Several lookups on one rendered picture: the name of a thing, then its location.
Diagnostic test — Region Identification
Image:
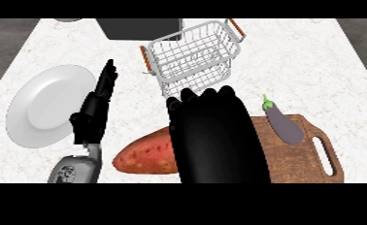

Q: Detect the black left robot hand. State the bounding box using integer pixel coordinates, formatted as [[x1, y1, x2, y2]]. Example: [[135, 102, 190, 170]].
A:
[[67, 58, 118, 145]]

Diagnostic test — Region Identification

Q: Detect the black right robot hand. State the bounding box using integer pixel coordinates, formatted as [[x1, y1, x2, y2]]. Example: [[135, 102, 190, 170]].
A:
[[164, 85, 272, 184]]

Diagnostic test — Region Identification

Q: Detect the orange sweet potato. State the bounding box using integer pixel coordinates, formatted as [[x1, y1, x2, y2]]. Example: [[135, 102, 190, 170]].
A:
[[110, 125, 180, 176]]

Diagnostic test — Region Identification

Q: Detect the wooden cutting board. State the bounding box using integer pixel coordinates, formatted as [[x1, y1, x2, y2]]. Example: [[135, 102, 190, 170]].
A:
[[249, 113, 344, 184]]

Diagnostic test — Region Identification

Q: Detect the white plate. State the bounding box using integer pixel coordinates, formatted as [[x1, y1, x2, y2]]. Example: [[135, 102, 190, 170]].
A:
[[4, 64, 98, 149]]

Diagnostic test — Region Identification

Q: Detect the purple eggplant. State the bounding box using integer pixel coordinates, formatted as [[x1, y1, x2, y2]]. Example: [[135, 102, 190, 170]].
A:
[[260, 93, 304, 146]]

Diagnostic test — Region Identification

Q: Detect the dark grey box appliance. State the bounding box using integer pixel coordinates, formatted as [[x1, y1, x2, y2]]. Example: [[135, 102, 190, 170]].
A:
[[95, 18, 184, 41]]

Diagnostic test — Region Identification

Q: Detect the white wire tiered basket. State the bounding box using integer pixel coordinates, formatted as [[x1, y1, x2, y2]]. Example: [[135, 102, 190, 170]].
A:
[[137, 18, 248, 99]]

